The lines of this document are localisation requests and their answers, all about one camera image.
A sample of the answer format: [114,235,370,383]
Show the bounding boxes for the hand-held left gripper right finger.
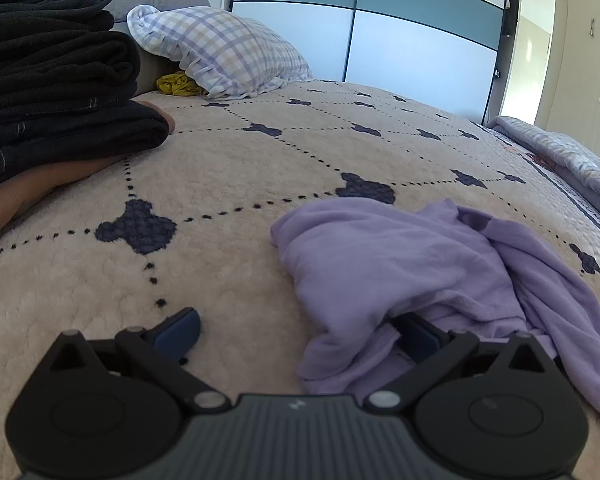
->
[364,312,562,414]

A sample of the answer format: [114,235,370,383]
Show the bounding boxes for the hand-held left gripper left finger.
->
[44,307,232,415]

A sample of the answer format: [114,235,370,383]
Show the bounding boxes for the light purple garment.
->
[270,197,600,423]

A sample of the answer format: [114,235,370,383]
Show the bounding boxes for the beige bear-pattern bed blanket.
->
[0,79,600,466]

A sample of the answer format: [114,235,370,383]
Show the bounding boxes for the dark folded denim jeans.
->
[0,100,171,193]

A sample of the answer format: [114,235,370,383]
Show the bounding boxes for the plaid fleece blanket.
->
[485,116,600,236]

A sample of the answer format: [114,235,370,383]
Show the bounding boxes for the yellow cloth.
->
[155,71,208,97]

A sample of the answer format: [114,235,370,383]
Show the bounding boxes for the plaid pillow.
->
[126,5,315,100]

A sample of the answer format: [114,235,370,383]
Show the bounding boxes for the black folded garment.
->
[0,5,142,116]

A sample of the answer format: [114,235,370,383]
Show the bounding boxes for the blue and white wardrobe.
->
[225,0,523,126]

